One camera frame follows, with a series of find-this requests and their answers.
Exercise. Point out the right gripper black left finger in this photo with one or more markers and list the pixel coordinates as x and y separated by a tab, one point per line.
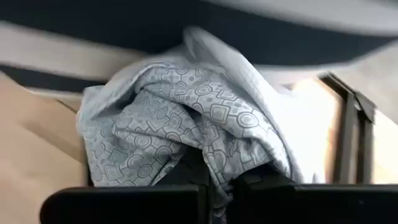
124	205

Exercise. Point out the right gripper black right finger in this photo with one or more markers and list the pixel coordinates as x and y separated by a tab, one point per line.
311	205

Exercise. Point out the light blue patterned cloth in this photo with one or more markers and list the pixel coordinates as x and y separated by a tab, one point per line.
186	109

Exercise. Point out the black metal rig frame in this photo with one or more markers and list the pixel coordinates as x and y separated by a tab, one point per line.
348	140

